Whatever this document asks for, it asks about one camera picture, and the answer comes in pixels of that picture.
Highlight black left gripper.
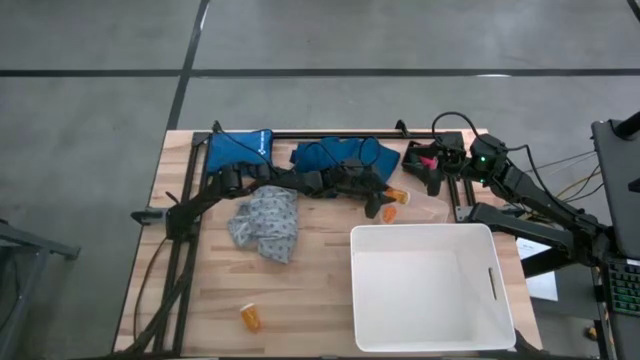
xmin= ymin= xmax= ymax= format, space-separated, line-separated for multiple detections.
xmin=344 ymin=164 xmax=397 ymax=220

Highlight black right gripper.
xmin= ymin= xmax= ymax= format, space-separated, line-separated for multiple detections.
xmin=407 ymin=135 xmax=472 ymax=197

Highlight dark blue scrub garment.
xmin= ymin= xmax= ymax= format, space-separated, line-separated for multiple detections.
xmin=289 ymin=135 xmax=402 ymax=199

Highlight white plastic bin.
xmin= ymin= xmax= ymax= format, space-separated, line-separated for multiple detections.
xmin=349 ymin=223 xmax=517 ymax=354

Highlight grey patterned hospital gown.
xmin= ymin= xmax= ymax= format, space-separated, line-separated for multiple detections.
xmin=227 ymin=185 xmax=300 ymax=265

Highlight black slotted basket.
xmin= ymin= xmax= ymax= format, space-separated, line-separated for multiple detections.
xmin=402 ymin=139 xmax=451 ymax=184

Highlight clear plastic bag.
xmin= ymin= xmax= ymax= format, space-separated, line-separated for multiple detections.
xmin=382 ymin=182 xmax=451 ymax=225

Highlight blue first aid pouch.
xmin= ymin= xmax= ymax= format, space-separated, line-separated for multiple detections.
xmin=206 ymin=128 xmax=275 ymax=174

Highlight white paper sheet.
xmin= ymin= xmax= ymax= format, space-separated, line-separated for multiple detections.
xmin=517 ymin=238 xmax=560 ymax=303

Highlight black backlit keyboard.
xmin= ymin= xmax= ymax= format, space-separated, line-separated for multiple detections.
xmin=605 ymin=255 xmax=640 ymax=317

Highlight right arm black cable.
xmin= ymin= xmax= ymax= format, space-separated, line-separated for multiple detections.
xmin=431 ymin=110 xmax=546 ymax=186

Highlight black aluminium table frame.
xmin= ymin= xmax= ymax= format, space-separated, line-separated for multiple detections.
xmin=149 ymin=119 xmax=476 ymax=357

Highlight yellow and grey cables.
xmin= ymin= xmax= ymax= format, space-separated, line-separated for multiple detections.
xmin=514 ymin=149 xmax=606 ymax=236

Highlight black cable bundle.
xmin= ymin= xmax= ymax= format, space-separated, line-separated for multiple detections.
xmin=132 ymin=234 xmax=199 ymax=356

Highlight grey metal furniture frame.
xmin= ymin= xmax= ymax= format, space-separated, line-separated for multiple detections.
xmin=0 ymin=218 xmax=81 ymax=360

